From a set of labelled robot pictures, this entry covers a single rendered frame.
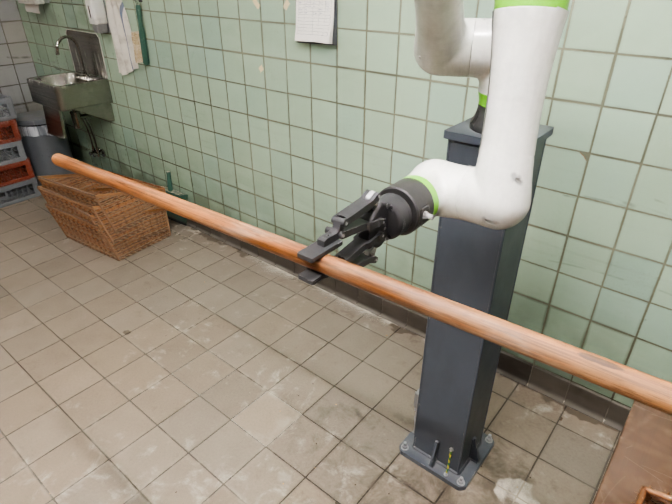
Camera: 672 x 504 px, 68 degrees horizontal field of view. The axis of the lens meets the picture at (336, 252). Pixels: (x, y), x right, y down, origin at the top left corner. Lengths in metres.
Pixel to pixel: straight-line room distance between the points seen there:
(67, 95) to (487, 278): 3.08
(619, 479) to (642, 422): 0.21
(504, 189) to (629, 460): 0.75
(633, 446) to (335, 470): 0.98
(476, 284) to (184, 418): 1.29
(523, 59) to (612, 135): 0.98
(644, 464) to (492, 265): 0.56
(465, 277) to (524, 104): 0.66
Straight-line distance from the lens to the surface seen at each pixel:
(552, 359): 0.60
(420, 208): 0.87
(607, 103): 1.81
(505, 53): 0.89
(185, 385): 2.29
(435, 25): 1.13
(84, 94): 3.87
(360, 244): 0.81
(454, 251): 1.41
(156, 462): 2.06
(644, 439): 1.46
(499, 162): 0.89
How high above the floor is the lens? 1.56
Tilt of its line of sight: 30 degrees down
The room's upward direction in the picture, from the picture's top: straight up
